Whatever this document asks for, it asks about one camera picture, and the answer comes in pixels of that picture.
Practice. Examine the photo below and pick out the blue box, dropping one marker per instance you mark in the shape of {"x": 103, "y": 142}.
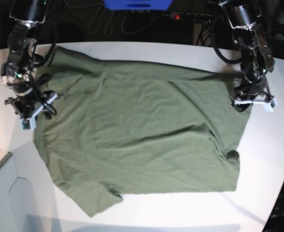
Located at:
{"x": 123, "y": 5}

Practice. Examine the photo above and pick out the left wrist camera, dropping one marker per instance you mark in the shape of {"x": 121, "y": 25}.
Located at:
{"x": 269, "y": 105}

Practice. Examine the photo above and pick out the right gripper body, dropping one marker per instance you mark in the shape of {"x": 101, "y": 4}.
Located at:
{"x": 33, "y": 107}

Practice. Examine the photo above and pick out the black power strip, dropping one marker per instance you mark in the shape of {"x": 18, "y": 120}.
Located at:
{"x": 190, "y": 17}

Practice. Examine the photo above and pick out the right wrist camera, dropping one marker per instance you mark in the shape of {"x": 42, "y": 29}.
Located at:
{"x": 28, "y": 124}

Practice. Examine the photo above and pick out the olive green t-shirt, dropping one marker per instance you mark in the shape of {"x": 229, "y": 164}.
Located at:
{"x": 126, "y": 127}

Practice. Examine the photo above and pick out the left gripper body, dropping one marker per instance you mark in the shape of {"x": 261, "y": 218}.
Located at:
{"x": 256, "y": 93}

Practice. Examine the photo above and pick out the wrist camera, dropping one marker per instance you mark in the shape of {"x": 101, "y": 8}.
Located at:
{"x": 28, "y": 124}
{"x": 269, "y": 105}

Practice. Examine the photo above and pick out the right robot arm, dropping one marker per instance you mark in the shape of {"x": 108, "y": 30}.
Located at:
{"x": 17, "y": 72}

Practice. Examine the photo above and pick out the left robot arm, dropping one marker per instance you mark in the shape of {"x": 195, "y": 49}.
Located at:
{"x": 256, "y": 58}

